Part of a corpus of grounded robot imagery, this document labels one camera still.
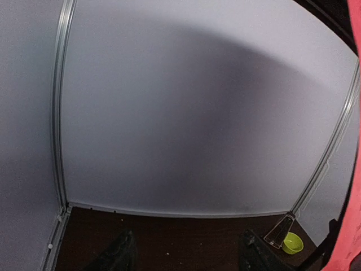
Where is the brown wooden metronome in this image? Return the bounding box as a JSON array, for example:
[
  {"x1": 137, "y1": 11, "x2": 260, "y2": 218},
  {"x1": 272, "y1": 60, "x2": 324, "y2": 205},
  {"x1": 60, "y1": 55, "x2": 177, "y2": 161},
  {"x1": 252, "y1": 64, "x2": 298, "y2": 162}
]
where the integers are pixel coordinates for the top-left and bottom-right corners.
[{"x1": 263, "y1": 212, "x2": 295, "y2": 249}]

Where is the right aluminium corner post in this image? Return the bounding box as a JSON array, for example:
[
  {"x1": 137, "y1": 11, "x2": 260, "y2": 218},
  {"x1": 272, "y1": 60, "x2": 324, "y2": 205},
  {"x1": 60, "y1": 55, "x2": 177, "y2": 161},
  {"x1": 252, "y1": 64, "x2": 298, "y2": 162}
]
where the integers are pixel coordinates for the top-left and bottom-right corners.
[{"x1": 290, "y1": 59, "x2": 360, "y2": 217}]

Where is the left aluminium corner post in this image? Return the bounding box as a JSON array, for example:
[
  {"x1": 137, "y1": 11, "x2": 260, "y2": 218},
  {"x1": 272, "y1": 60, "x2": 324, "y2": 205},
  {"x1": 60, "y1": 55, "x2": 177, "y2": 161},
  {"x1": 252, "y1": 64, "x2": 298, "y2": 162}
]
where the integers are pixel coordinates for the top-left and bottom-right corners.
[{"x1": 41, "y1": 1, "x2": 77, "y2": 270}]

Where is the red sheet music page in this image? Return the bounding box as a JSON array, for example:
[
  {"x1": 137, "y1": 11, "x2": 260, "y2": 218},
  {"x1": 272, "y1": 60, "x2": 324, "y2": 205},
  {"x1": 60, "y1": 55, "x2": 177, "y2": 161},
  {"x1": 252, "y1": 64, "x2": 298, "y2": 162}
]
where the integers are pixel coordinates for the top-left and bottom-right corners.
[{"x1": 322, "y1": 0, "x2": 360, "y2": 271}]

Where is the yellow-green bowl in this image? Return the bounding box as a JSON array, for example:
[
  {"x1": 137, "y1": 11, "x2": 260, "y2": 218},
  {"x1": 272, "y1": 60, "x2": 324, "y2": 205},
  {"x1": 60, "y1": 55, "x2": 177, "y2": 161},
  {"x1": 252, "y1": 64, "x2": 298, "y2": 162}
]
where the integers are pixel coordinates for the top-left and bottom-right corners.
[{"x1": 281, "y1": 232, "x2": 304, "y2": 255}]

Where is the aluminium corner post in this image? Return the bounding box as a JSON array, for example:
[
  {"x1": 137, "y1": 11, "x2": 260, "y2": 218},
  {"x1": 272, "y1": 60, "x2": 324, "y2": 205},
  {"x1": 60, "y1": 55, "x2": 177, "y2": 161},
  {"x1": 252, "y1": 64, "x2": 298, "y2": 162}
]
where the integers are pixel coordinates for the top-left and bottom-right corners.
[
  {"x1": 41, "y1": 1, "x2": 77, "y2": 270},
  {"x1": 290, "y1": 59, "x2": 360, "y2": 217}
]

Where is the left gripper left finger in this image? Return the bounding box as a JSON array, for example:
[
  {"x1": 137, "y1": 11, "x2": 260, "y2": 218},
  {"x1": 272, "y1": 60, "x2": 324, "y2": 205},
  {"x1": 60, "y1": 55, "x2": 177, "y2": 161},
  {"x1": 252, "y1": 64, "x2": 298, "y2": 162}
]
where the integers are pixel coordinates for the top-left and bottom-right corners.
[{"x1": 82, "y1": 230, "x2": 138, "y2": 271}]

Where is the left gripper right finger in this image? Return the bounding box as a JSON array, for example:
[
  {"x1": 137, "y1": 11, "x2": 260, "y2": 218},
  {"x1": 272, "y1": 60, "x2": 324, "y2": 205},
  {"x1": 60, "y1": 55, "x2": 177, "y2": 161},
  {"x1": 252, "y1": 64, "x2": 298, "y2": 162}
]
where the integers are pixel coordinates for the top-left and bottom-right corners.
[{"x1": 239, "y1": 230, "x2": 296, "y2": 271}]

